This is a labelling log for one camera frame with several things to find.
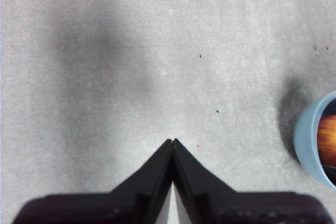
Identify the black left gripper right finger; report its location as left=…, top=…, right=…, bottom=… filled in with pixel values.
left=172, top=137, right=333, bottom=224

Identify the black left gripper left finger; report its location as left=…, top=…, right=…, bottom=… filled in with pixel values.
left=12, top=138, right=174, bottom=224

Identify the blue ribbed bowl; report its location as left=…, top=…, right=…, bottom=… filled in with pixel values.
left=294, top=90, right=336, bottom=190

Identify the red apple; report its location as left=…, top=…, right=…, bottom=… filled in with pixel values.
left=317, top=115, right=336, bottom=168

